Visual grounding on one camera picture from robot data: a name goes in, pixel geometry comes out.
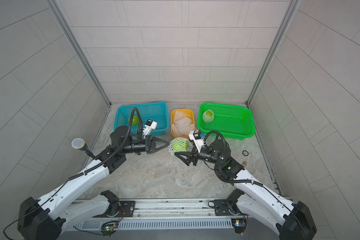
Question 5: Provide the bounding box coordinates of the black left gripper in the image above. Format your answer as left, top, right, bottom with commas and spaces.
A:
120, 137, 169, 155

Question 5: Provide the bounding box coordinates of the white foam net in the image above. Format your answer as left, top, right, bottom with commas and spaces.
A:
168, 138, 193, 155
202, 110, 215, 123

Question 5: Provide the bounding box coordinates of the dark green netted custard apple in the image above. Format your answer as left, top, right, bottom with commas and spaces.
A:
173, 141, 188, 153

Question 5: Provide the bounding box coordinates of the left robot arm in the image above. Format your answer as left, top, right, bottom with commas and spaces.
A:
14, 107, 169, 240

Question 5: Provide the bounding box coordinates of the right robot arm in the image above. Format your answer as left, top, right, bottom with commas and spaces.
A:
174, 131, 317, 240

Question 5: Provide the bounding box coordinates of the pile of foam nets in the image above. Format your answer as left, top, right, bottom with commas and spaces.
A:
171, 110, 195, 136

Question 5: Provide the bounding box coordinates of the teal plastic basket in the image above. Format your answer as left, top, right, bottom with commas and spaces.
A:
113, 102, 170, 136

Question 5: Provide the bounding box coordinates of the yellow plastic tub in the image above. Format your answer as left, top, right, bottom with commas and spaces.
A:
170, 108, 196, 141

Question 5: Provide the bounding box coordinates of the green plastic basket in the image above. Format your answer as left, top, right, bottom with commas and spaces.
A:
197, 103, 256, 140

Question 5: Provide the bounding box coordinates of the right circuit board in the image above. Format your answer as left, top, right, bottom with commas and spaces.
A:
231, 218, 248, 234

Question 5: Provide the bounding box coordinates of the circuit board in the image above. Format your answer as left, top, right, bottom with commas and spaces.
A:
231, 218, 248, 234
100, 221, 119, 237

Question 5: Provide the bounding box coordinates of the left circuit board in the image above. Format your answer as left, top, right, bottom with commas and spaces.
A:
100, 221, 119, 237

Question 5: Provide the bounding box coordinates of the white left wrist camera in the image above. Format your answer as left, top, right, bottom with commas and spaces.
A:
143, 120, 158, 138

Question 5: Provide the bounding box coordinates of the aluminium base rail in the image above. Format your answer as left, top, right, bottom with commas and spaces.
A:
66, 199, 253, 232

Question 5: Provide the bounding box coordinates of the aluminium corner post left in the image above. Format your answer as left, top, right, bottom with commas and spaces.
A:
46, 0, 111, 108

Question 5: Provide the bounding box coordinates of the aluminium corner post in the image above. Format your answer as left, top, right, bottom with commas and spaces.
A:
46, 0, 111, 108
246, 0, 300, 108

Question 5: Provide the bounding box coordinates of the aluminium corner post right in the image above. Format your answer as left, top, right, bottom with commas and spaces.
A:
246, 0, 300, 108

